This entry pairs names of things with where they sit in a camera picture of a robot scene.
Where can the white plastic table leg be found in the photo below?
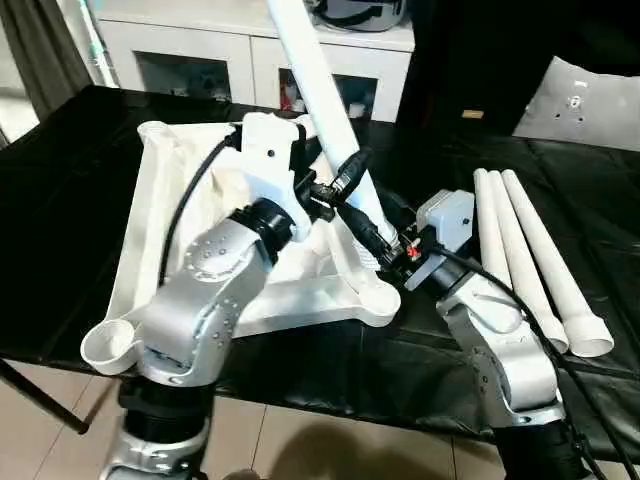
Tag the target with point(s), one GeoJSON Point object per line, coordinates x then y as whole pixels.
{"type": "Point", "coordinates": [520, 270]}
{"type": "Point", "coordinates": [485, 220]}
{"type": "Point", "coordinates": [560, 280]}
{"type": "Point", "coordinates": [315, 70]}

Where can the white plastic table top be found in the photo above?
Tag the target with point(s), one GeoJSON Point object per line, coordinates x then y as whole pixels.
{"type": "Point", "coordinates": [135, 260]}

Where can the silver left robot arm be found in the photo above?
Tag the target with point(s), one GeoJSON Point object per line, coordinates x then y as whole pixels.
{"type": "Point", "coordinates": [200, 300]}

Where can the small yellow label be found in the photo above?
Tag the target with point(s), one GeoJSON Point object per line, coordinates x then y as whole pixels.
{"type": "Point", "coordinates": [473, 113]}

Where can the dark bag on cabinet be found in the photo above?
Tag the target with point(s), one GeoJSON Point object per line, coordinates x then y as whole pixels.
{"type": "Point", "coordinates": [360, 10]}

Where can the white glass-door cabinet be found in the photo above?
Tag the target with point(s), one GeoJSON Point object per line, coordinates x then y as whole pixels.
{"type": "Point", "coordinates": [200, 40]}

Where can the black work mat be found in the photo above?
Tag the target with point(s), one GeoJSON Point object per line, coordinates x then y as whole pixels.
{"type": "Point", "coordinates": [60, 200]}

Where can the grey curtain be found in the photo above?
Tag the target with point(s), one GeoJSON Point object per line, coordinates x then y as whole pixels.
{"type": "Point", "coordinates": [40, 50]}

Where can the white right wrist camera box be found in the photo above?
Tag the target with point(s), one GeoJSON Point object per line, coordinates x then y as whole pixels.
{"type": "Point", "coordinates": [448, 225]}

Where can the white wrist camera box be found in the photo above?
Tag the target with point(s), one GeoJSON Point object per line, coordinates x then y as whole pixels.
{"type": "Point", "coordinates": [275, 160]}
{"type": "Point", "coordinates": [448, 225]}

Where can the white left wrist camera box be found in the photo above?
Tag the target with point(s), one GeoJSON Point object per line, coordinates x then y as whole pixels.
{"type": "Point", "coordinates": [275, 160]}

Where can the black table frame bar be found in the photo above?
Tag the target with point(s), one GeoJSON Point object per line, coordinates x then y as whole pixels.
{"type": "Point", "coordinates": [40, 400]}

